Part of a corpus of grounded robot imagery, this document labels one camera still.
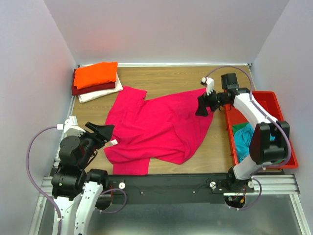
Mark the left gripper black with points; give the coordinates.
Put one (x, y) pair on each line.
(97, 136)

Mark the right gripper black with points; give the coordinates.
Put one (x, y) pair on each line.
(208, 101)

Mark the pink t shirt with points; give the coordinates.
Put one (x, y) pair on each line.
(165, 128)

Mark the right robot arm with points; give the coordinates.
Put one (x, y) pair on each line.
(270, 144)

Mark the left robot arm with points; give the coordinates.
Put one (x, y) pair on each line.
(75, 191)

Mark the green t shirt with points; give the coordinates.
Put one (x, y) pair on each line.
(239, 126)

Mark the white folded t shirt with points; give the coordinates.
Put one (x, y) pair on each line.
(83, 98)

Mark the red plastic bin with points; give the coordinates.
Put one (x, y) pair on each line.
(233, 117)

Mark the teal t shirt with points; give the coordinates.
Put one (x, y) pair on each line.
(242, 140)

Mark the dark red folded t shirt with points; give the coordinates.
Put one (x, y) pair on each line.
(76, 91)

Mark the orange folded t shirt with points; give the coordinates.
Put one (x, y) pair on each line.
(96, 74)

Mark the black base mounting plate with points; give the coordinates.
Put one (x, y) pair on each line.
(173, 189)

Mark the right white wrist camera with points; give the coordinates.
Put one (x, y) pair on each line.
(209, 84)

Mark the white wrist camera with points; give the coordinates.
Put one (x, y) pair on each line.
(70, 127)
(209, 84)

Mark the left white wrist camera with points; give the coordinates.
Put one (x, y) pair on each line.
(70, 127)

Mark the aluminium frame rail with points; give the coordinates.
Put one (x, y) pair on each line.
(47, 186)

